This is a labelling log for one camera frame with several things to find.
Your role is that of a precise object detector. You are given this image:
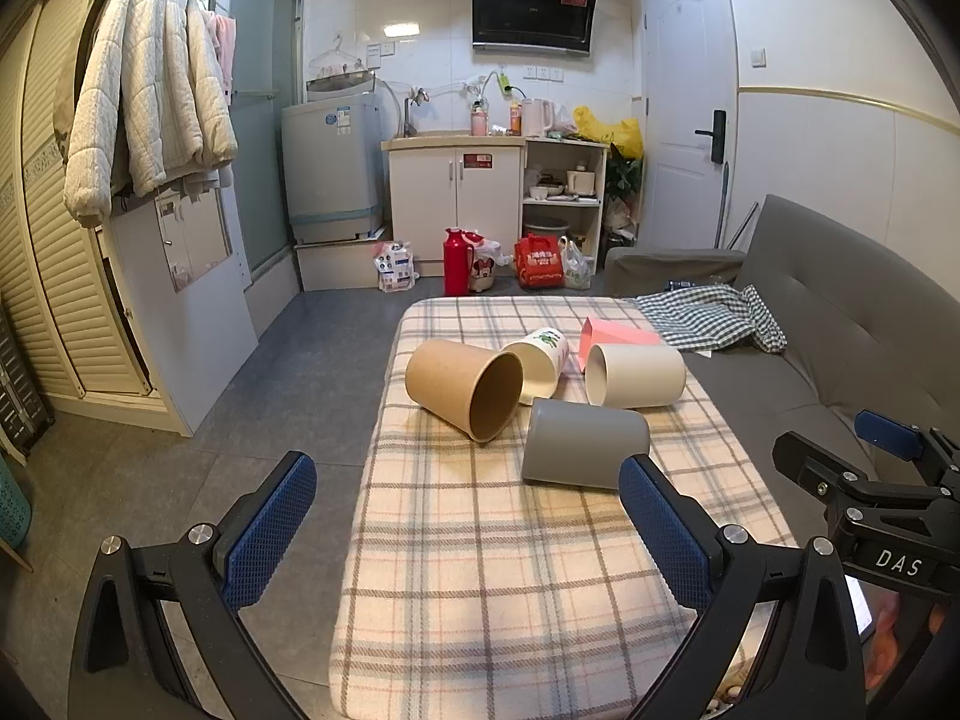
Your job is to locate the white open shelf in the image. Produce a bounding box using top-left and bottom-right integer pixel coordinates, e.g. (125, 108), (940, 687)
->
(520, 139), (610, 275)

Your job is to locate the pink hanging garment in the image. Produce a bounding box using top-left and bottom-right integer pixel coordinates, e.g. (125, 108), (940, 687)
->
(206, 11), (238, 91)

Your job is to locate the red gift bag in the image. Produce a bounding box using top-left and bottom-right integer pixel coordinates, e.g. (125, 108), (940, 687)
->
(514, 234), (567, 287)

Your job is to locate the green potted plant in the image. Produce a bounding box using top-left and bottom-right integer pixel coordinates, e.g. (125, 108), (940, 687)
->
(606, 154), (644, 220)

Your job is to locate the grey sofa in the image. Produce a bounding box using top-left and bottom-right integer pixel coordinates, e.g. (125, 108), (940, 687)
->
(604, 193), (960, 541)

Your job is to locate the black door handle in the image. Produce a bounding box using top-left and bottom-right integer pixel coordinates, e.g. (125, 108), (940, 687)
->
(694, 110), (728, 164)

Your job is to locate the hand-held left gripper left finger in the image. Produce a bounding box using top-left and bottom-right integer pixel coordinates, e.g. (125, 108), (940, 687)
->
(69, 451), (320, 720)

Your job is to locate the white door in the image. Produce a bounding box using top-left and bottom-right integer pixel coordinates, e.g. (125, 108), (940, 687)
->
(641, 0), (740, 252)

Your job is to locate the red thermos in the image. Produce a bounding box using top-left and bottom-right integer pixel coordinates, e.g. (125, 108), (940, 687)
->
(443, 227), (481, 296)

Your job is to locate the grey cup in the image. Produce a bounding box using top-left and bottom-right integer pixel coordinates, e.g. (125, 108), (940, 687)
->
(523, 398), (651, 492)

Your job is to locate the grey washing machine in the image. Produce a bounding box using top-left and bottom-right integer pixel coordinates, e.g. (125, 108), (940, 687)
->
(281, 75), (387, 245)

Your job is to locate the brown paper cup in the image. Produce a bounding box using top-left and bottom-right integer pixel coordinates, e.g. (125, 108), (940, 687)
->
(405, 339), (524, 443)

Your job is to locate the white blue packet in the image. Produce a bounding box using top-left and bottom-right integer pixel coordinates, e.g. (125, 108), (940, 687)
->
(373, 240), (419, 293)

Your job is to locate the black range hood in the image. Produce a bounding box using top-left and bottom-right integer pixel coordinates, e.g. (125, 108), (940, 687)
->
(471, 0), (601, 55)

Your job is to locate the white printed paper cup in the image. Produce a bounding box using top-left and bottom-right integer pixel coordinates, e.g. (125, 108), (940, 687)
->
(501, 327), (571, 404)

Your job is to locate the pink paper bag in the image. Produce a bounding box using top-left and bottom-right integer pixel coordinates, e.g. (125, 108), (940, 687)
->
(579, 317), (665, 374)

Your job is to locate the green checked cloth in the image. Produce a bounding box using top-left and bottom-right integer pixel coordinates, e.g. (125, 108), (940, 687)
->
(634, 283), (788, 355)

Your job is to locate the white washer platform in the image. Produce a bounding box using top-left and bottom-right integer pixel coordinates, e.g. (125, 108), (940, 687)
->
(294, 229), (392, 292)

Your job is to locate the teal basket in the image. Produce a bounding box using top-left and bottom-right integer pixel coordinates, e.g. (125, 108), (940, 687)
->
(0, 457), (32, 557)

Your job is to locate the black folding rack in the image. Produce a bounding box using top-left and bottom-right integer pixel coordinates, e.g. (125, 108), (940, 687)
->
(0, 307), (57, 458)

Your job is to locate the yellow plastic bag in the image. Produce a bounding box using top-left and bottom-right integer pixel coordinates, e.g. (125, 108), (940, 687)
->
(574, 106), (644, 160)

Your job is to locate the white electric kettle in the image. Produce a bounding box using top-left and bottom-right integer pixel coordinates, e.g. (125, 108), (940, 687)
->
(520, 97), (557, 137)

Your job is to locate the white leaning board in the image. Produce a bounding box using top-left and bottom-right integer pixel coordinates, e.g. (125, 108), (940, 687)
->
(112, 184), (260, 432)

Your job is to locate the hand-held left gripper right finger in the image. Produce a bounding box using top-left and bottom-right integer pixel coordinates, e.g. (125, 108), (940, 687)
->
(616, 454), (875, 720)

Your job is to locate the person's right hand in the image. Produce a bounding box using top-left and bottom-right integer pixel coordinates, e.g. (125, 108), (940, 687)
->
(862, 586), (952, 691)

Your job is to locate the plaid table blanket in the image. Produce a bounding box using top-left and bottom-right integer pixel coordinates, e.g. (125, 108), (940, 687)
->
(330, 296), (800, 720)

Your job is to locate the metal faucet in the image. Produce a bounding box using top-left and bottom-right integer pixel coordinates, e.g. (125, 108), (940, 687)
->
(403, 86), (432, 140)

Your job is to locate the louvered wardrobe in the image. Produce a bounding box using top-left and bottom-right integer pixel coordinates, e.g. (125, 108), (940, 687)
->
(0, 0), (188, 436)

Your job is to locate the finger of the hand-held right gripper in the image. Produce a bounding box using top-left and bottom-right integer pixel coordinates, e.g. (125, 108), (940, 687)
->
(772, 431), (884, 509)
(855, 409), (960, 482)

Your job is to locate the glass shower door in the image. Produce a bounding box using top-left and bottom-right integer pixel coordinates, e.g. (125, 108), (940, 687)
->
(229, 0), (307, 278)

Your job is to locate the white quilted jacket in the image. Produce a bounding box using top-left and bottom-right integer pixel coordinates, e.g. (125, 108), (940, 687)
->
(52, 0), (239, 224)

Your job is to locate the white sink cabinet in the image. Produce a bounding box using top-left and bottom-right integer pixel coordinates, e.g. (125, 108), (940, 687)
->
(381, 133), (526, 278)

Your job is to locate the clear plastic bag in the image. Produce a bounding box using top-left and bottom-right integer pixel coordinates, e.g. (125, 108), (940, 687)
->
(559, 236), (593, 290)

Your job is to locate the cream cup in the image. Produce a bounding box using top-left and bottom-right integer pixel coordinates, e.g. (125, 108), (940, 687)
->
(584, 343), (687, 410)

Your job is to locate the cartoon print bag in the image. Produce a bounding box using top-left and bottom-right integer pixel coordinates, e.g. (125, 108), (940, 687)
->
(469, 236), (515, 293)

